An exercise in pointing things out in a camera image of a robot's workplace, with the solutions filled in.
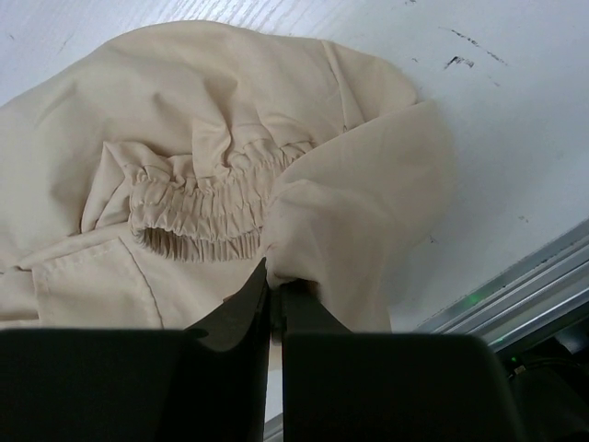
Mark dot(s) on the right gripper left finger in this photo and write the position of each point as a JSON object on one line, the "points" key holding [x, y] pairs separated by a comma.
{"points": [[241, 321]]}

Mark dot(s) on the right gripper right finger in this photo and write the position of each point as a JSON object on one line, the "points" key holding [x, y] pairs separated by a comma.
{"points": [[299, 317]]}

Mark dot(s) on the beige trousers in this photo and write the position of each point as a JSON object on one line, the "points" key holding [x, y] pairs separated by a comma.
{"points": [[142, 185]]}

